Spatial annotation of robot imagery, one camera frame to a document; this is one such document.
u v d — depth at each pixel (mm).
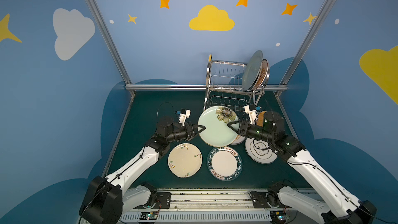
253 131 610
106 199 391
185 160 868
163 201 746
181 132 659
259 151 903
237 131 635
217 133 705
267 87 802
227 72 1185
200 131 710
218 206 739
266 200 736
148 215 704
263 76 753
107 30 864
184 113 717
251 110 649
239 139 957
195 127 706
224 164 861
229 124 686
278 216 710
